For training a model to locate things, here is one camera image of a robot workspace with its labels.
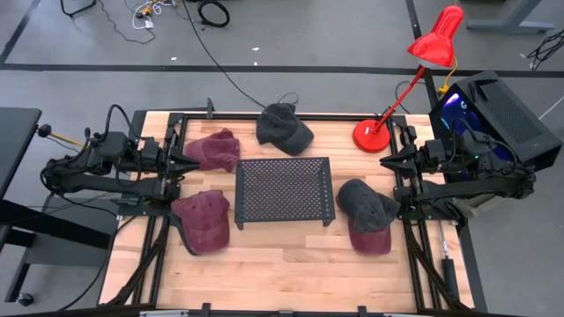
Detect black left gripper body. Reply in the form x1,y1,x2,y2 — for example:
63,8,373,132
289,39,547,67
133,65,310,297
139,127,174,197

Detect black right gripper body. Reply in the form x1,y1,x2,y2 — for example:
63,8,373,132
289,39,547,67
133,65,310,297
407,126,447,195

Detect maroon baseball cap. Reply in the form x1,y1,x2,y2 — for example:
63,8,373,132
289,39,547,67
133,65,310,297
347,217,393,256
183,128,241,173
170,189,231,256

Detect dark grey baseball cap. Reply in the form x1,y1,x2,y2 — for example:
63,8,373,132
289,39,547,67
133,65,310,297
337,178,402,234
256,102,315,157

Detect red desk lamp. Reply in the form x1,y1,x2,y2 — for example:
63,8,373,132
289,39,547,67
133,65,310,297
352,4,465,154

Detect grey support block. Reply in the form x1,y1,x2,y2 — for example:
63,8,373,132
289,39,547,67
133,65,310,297
457,193,508,220

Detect black computer case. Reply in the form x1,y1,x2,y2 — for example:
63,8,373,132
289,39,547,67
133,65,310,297
427,70,564,186

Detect black perforated metal stand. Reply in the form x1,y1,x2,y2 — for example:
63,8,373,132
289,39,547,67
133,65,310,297
234,157,336,231

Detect black gas spring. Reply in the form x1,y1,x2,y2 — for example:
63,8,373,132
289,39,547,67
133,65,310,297
438,219,462,304

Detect yellow rod with black knob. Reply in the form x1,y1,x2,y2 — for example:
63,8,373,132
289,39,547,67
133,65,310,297
37,123,85,149

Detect black side desk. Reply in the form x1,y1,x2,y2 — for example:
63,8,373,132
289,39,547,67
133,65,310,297
0,107,114,308

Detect grey desk base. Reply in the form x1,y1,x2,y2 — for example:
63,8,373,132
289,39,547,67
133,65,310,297
465,0,556,35

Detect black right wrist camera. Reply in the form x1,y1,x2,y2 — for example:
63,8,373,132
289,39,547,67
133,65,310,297
425,139,447,162

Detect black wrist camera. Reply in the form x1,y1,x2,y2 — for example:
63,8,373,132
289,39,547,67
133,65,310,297
425,139,447,162
141,136,162,160

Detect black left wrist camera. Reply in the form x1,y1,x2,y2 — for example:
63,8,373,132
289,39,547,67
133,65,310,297
141,136,162,160

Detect yellow extension cable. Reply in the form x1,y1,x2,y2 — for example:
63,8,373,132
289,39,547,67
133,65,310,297
437,55,459,96

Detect black aluminium table frame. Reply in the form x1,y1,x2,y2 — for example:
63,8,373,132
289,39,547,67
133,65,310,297
99,97,489,317

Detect long black floor cable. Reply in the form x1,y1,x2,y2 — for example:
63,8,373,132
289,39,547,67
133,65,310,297
182,0,300,111

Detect coiled black cable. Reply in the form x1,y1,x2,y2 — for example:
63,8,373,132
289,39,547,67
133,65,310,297
197,0,231,28

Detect white cable bundle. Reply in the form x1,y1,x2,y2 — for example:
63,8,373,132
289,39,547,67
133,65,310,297
124,0,177,32

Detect thin black floor cable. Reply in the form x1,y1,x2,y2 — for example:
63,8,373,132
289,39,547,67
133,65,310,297
60,0,156,45

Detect tangled black cables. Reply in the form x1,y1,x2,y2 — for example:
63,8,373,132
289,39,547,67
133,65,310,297
526,28,564,71

